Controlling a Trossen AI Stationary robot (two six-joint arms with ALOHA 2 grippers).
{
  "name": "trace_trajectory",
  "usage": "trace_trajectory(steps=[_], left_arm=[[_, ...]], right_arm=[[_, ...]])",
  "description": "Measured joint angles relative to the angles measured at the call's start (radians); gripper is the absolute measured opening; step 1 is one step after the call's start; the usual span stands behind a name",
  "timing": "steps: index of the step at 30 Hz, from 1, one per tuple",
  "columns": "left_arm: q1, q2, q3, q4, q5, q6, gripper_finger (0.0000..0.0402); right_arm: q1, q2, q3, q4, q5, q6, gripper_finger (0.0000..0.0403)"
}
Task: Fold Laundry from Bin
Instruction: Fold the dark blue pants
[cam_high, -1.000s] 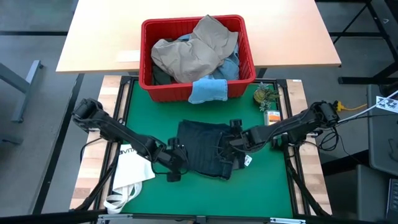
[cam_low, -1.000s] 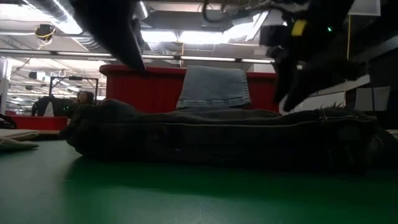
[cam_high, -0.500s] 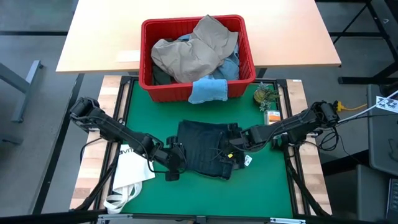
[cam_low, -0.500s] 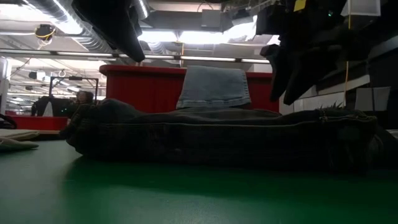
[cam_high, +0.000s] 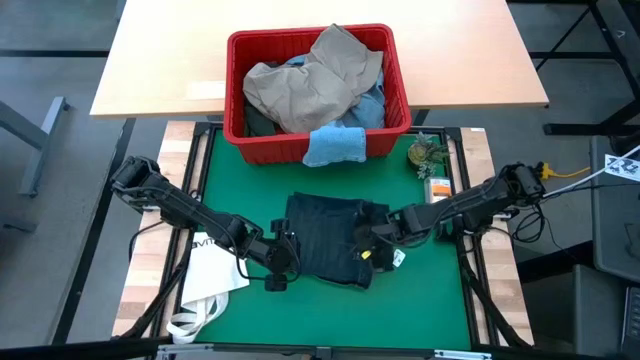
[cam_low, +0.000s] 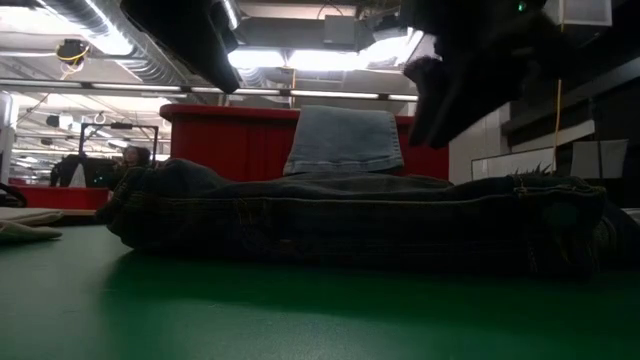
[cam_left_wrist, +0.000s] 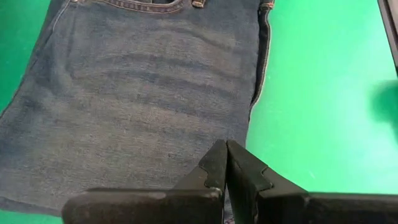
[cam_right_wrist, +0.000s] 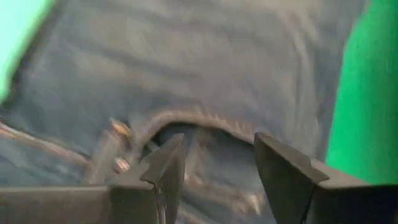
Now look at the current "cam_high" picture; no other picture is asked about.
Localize pale blue denim garment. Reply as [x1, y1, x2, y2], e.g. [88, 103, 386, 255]
[287, 52, 386, 130]

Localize grey cabinet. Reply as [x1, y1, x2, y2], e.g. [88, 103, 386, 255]
[589, 134, 640, 284]

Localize beige garment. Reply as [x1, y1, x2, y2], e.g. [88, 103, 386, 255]
[242, 23, 385, 134]

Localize dark green garment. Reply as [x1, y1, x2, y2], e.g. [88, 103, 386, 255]
[243, 102, 279, 138]

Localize light wooden table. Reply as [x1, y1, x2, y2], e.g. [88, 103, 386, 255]
[89, 0, 550, 119]

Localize grey table leg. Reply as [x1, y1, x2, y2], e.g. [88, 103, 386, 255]
[0, 96, 71, 199]

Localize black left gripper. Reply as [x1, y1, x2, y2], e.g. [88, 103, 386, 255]
[244, 217, 302, 294]

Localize white printed sign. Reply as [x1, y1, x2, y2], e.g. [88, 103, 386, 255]
[603, 153, 640, 183]

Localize green table mat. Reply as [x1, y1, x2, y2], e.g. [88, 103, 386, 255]
[177, 128, 474, 351]

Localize grey metal box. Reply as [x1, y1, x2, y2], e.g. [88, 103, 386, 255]
[517, 264, 626, 356]

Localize small artificial potted plant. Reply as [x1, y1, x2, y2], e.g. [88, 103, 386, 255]
[406, 131, 451, 180]

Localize orange white printed card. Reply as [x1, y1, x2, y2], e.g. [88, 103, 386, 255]
[424, 177, 454, 204]

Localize dark blue denim jeans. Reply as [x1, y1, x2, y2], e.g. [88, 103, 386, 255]
[283, 192, 392, 290]

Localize black steel floor beam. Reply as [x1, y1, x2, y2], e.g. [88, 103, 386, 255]
[49, 117, 137, 346]

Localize white metal bracket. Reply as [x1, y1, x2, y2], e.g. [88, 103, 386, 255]
[433, 349, 494, 360]

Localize yellow power cord plug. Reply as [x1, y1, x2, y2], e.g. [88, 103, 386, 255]
[537, 161, 592, 181]

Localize black table base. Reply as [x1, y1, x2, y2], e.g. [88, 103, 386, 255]
[529, 0, 640, 136]

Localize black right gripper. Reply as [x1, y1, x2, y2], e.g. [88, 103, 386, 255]
[353, 204, 416, 274]

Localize light blue towel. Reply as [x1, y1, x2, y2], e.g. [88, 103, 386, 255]
[302, 125, 368, 168]

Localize white canvas tote bag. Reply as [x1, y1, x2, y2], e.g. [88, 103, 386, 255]
[166, 232, 251, 346]

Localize red plastic laundry bin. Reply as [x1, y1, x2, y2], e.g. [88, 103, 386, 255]
[223, 23, 413, 165]

